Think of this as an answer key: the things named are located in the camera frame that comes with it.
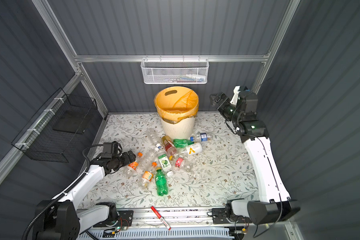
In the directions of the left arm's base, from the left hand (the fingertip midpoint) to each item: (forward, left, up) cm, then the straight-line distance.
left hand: (129, 158), depth 87 cm
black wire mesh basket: (+7, +31, +22) cm, 39 cm away
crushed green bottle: (+11, -32, -2) cm, 34 cm away
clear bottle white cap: (0, -11, -2) cm, 11 cm away
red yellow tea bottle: (+7, -23, +2) cm, 24 cm away
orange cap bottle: (-4, 0, -6) cm, 8 cm away
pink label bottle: (-3, -30, -1) cm, 30 cm away
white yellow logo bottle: (+5, -38, -1) cm, 38 cm away
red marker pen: (-31, -19, -6) cm, 37 cm away
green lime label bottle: (-2, -21, -3) cm, 21 cm away
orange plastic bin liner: (+37, -28, +9) cm, 47 cm away
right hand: (+7, -47, +36) cm, 59 cm away
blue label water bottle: (+15, -45, -2) cm, 47 cm away
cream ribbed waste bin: (+15, -32, +6) cm, 36 cm away
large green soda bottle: (-12, -19, -2) cm, 22 cm away
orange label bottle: (-11, -12, -3) cm, 16 cm away
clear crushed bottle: (+19, -13, -4) cm, 23 cm away
